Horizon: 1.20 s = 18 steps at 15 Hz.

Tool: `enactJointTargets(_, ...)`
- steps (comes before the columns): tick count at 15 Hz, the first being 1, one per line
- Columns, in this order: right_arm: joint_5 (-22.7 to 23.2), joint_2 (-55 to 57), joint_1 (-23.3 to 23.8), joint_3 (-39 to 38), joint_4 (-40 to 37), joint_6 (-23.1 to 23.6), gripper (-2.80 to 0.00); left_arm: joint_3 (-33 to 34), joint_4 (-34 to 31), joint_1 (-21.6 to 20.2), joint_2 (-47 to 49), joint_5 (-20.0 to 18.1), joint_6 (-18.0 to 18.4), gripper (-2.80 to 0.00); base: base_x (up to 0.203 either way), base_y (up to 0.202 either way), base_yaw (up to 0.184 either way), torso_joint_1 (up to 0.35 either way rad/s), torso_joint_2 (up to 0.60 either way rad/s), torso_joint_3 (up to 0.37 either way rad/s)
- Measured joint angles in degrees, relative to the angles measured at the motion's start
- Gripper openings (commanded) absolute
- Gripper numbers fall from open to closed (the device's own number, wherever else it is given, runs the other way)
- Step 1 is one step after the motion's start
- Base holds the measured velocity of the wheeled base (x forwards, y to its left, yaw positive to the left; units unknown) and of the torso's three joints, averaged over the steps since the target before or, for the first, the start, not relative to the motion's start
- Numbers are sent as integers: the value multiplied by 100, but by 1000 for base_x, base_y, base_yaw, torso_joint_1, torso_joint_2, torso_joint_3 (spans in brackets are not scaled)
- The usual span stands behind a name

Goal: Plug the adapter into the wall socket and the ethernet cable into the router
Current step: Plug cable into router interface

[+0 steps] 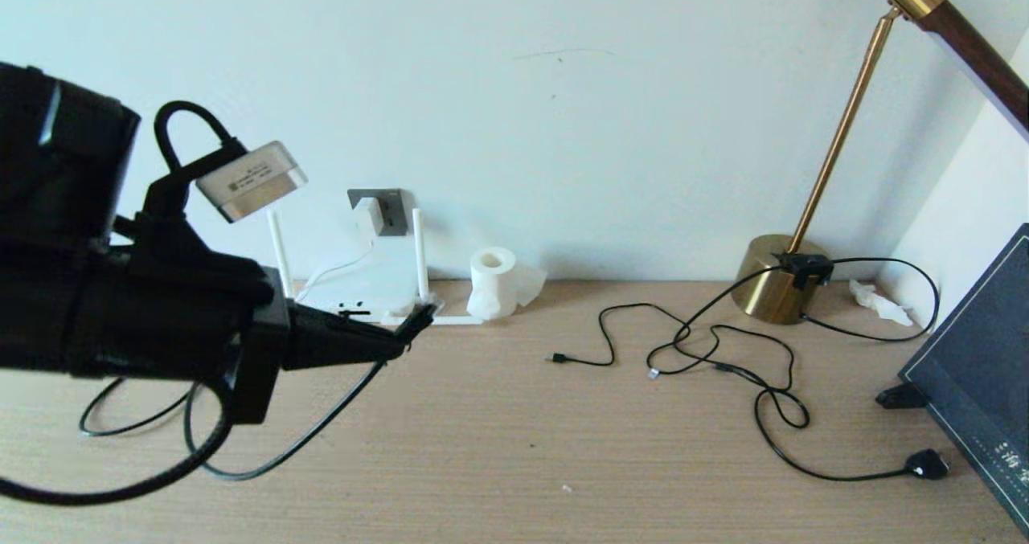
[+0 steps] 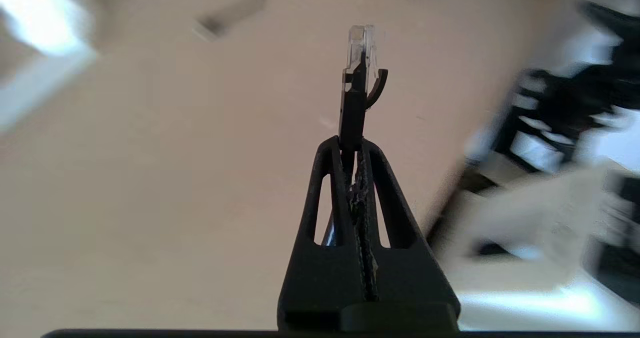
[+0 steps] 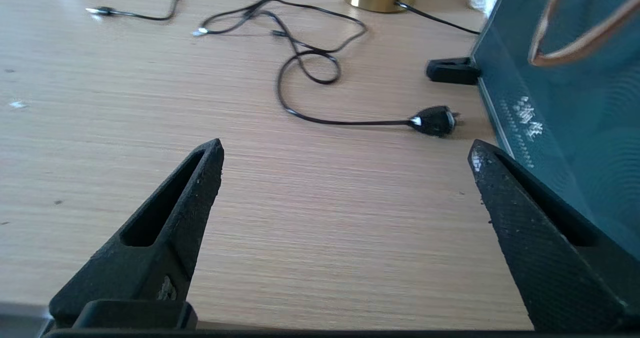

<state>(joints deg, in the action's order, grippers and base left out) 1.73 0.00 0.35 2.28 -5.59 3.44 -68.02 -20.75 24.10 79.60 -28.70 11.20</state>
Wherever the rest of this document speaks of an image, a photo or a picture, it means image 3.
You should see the black lamp cable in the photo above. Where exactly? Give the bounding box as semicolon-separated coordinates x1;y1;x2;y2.
200;0;481;138

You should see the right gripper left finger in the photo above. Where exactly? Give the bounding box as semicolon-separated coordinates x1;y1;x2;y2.
48;138;225;330

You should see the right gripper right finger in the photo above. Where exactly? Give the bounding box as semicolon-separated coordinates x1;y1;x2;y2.
467;139;640;334

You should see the black plastic clip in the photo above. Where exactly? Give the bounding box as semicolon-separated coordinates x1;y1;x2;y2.
426;57;482;85

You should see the black USB cable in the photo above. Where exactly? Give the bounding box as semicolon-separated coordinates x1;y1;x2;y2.
86;0;368;54

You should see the dark framed board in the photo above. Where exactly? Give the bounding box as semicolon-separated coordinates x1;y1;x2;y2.
471;0;640;260

